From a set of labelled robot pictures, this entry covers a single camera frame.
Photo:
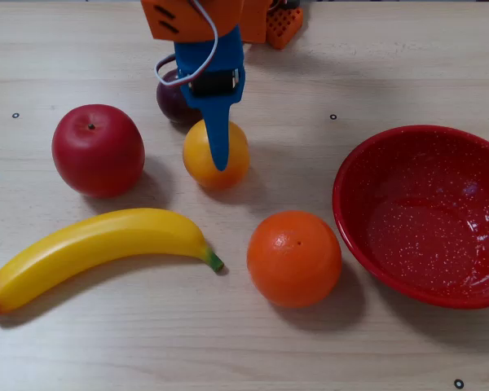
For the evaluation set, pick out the blue gripper body black servo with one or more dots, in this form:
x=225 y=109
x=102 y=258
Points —
x=210 y=65

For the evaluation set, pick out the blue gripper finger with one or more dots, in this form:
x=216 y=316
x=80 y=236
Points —
x=218 y=138

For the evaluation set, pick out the yellow orange toy peach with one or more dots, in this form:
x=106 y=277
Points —
x=238 y=155

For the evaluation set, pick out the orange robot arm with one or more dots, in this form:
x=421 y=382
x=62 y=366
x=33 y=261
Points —
x=179 y=18

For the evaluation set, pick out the red speckled bowl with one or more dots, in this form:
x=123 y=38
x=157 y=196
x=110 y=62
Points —
x=424 y=228

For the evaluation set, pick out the dark purple toy plum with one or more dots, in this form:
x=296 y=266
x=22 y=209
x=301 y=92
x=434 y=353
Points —
x=171 y=104

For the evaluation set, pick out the red toy apple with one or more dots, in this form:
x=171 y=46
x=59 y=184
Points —
x=98 y=150

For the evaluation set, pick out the toy orange fruit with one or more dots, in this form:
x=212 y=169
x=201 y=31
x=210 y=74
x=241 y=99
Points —
x=294 y=258

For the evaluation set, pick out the yellow toy banana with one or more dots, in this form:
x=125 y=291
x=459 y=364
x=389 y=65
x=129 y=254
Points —
x=98 y=240

